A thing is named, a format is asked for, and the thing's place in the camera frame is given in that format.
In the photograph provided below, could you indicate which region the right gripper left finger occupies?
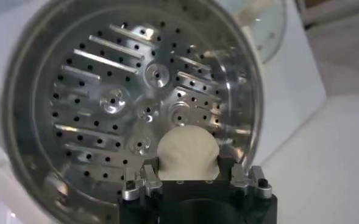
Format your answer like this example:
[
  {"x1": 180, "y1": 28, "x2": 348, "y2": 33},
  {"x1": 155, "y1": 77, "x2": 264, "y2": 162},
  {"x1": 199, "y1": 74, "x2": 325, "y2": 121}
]
[{"x1": 120, "y1": 157, "x2": 164, "y2": 201}]

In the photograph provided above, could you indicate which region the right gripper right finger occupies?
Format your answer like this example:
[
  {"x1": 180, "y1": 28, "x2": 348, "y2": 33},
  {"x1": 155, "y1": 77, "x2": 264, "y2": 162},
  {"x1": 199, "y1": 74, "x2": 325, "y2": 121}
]
[{"x1": 216, "y1": 155, "x2": 273, "y2": 200}]

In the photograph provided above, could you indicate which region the white steamed baozi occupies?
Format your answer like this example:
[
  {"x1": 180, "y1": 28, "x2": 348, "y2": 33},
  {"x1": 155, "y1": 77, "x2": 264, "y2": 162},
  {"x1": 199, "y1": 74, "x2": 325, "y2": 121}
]
[{"x1": 157, "y1": 125, "x2": 221, "y2": 181}]

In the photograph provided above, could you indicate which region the round glass pot lid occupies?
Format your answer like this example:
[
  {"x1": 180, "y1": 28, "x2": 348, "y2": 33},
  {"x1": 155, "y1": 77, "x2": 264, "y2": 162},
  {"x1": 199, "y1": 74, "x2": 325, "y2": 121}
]
[{"x1": 215, "y1": 0, "x2": 288, "y2": 63}]

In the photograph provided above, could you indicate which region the stainless steel steamer basket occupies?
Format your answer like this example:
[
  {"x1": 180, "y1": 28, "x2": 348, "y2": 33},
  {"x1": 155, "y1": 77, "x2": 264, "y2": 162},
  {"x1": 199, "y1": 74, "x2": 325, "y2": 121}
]
[{"x1": 1, "y1": 0, "x2": 264, "y2": 224}]

